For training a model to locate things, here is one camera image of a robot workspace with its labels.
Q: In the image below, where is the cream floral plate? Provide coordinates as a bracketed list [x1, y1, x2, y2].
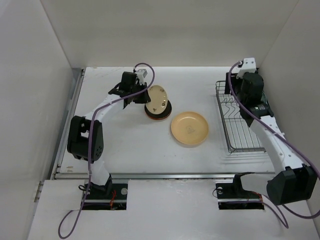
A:
[145, 85, 168, 115]

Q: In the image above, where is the black glossy plate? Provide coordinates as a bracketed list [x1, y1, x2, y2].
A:
[144, 100, 172, 115]

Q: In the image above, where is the large beige plate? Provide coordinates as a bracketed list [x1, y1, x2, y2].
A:
[170, 111, 209, 146]

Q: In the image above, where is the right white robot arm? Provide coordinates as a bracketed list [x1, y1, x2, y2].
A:
[224, 72, 319, 205]

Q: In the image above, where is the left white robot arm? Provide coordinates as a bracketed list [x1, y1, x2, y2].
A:
[67, 69, 151, 199]

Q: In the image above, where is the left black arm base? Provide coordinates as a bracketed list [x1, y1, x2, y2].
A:
[83, 179, 129, 211]

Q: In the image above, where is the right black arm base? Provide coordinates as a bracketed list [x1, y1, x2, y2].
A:
[212, 172, 265, 210]

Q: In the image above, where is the green blue-patterned plate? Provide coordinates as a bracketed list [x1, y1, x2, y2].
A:
[260, 91, 269, 106]

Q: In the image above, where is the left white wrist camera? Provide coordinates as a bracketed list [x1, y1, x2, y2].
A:
[134, 69, 148, 85]

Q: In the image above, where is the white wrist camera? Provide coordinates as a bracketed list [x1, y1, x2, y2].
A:
[134, 69, 148, 85]
[236, 57, 257, 79]

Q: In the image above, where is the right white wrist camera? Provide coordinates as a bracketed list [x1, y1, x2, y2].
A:
[236, 57, 257, 79]

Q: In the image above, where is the grey wire dish rack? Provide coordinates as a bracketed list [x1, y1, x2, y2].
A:
[215, 81, 265, 154]

